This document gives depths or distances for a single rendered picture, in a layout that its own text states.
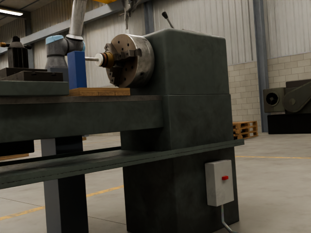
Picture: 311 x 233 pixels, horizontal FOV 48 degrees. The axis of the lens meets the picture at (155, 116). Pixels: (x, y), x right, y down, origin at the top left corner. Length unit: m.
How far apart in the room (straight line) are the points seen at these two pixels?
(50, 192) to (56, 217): 0.16
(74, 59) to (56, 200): 0.96
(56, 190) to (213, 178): 0.99
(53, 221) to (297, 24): 10.75
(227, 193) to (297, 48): 10.10
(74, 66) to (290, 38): 10.75
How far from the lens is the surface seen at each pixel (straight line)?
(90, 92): 1.72
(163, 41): 2.04
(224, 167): 2.24
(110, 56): 1.99
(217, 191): 2.20
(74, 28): 2.51
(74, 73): 1.87
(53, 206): 2.44
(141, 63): 1.97
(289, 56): 12.12
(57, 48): 2.44
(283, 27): 12.39
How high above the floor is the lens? 0.74
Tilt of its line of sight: level
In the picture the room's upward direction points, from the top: 4 degrees counter-clockwise
